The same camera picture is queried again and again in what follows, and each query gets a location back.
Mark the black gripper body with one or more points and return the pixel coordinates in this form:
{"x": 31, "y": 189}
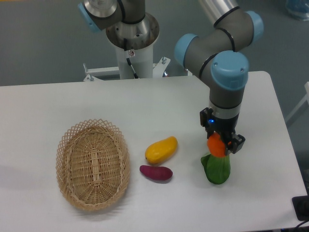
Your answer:
{"x": 224, "y": 127}

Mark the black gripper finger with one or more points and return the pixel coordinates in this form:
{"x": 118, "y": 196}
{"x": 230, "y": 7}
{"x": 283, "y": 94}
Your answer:
{"x": 207, "y": 121}
{"x": 233, "y": 143}

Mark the orange fruit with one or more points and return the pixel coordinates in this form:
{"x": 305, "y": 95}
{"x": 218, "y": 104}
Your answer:
{"x": 216, "y": 146}

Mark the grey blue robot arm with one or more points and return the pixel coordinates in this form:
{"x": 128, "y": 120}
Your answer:
{"x": 216, "y": 59}

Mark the woven wicker basket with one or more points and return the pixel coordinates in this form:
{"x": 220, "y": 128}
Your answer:
{"x": 93, "y": 165}

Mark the green bok choy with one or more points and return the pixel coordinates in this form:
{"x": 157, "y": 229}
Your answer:
{"x": 217, "y": 169}

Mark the yellow mango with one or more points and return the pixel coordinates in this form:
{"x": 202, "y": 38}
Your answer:
{"x": 162, "y": 150}

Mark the purple sweet potato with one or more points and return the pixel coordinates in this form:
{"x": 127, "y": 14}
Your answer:
{"x": 156, "y": 173}

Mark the black device at table edge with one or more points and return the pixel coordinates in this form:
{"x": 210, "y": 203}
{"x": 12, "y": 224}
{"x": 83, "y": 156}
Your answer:
{"x": 301, "y": 207}

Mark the blue bag in background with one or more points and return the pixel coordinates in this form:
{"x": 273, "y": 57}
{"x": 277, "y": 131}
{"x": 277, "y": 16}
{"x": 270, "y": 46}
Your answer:
{"x": 299, "y": 9}

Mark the white metal frame right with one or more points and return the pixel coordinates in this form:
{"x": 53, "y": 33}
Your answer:
{"x": 299, "y": 109}

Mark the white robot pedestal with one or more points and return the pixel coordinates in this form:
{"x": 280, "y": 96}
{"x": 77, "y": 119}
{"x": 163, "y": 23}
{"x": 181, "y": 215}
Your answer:
{"x": 134, "y": 47}

